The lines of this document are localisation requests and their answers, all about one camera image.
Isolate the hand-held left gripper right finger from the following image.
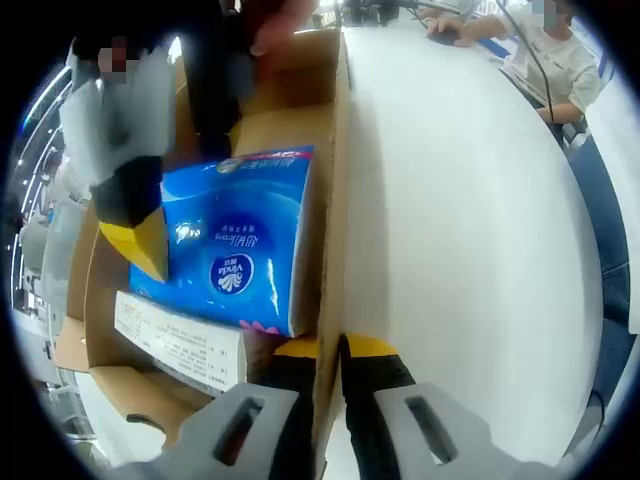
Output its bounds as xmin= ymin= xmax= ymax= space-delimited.
xmin=338 ymin=333 xmax=556 ymax=480

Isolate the black computer mouse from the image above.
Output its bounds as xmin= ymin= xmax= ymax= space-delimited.
xmin=428 ymin=27 xmax=464 ymax=47

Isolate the brown cardboard shoe box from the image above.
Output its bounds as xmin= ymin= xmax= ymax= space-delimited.
xmin=52 ymin=27 xmax=352 ymax=451

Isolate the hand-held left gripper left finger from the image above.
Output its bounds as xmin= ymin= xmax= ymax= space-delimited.
xmin=109 ymin=335 xmax=322 ymax=480

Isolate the blue tissue pack soft item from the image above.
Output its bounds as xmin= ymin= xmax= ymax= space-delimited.
xmin=128 ymin=145 xmax=317 ymax=337

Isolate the black hanging cable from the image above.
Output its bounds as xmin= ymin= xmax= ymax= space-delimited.
xmin=494 ymin=0 xmax=557 ymax=122

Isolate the black desk stand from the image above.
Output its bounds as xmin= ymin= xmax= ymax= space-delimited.
xmin=344 ymin=0 xmax=401 ymax=26

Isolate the white printed carton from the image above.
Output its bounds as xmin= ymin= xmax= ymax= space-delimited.
xmin=113 ymin=290 xmax=249 ymax=396

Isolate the person's right hand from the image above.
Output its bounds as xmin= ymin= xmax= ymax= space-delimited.
xmin=248 ymin=0 xmax=322 ymax=57

